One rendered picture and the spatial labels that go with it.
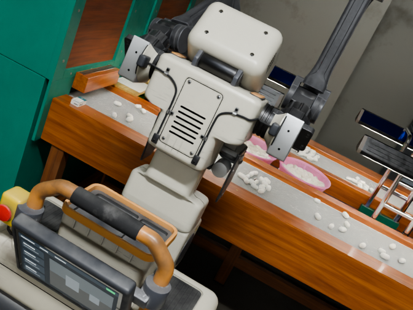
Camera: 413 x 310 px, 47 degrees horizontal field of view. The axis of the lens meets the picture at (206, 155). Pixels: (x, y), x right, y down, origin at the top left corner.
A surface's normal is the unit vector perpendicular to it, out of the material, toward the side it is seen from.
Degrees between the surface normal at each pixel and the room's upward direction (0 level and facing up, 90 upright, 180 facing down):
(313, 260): 90
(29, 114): 90
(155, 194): 82
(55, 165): 90
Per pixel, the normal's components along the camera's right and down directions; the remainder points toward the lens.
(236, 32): 0.04, -0.38
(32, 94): -0.28, 0.27
